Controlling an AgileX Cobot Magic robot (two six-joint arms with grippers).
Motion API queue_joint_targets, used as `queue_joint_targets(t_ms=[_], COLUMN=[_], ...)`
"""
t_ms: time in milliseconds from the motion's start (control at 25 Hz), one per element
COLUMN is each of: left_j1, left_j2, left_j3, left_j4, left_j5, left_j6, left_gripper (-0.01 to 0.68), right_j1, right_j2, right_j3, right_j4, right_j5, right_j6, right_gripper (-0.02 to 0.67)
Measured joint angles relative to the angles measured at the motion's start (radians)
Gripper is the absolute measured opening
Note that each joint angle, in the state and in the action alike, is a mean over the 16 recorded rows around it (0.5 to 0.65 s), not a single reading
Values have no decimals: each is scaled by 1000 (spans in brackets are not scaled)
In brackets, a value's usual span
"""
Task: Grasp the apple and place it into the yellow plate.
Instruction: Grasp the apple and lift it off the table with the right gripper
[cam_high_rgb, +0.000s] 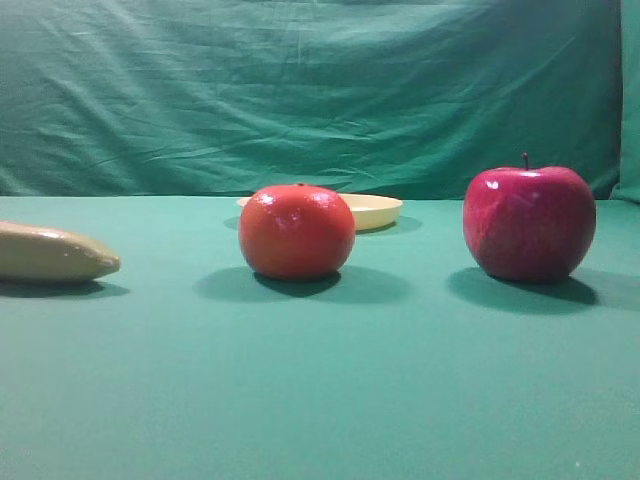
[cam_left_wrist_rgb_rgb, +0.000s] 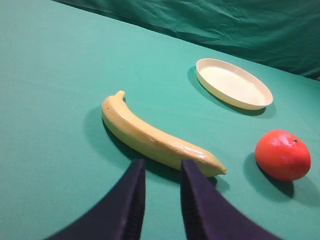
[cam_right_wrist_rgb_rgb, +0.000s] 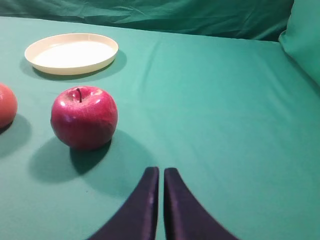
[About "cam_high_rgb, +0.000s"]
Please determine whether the red apple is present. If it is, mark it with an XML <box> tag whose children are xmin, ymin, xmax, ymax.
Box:
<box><xmin>462</xmin><ymin>153</ymin><xmax>597</xmax><ymax>284</ymax></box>

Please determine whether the yellow plate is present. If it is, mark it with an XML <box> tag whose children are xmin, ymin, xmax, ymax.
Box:
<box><xmin>238</xmin><ymin>185</ymin><xmax>403</xmax><ymax>236</ymax></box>

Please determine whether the orange tangerine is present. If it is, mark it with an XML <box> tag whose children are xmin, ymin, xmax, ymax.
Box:
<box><xmin>238</xmin><ymin>183</ymin><xmax>355</xmax><ymax>281</ymax></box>

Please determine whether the green backdrop cloth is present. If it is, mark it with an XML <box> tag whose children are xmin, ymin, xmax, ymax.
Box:
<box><xmin>1</xmin><ymin>1</ymin><xmax>639</xmax><ymax>201</ymax></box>

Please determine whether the green table cloth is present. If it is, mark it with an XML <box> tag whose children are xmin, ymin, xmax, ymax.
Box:
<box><xmin>1</xmin><ymin>197</ymin><xmax>639</xmax><ymax>479</ymax></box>

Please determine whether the yellow banana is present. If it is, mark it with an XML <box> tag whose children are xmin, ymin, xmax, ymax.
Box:
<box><xmin>1</xmin><ymin>221</ymin><xmax>121</xmax><ymax>283</ymax></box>

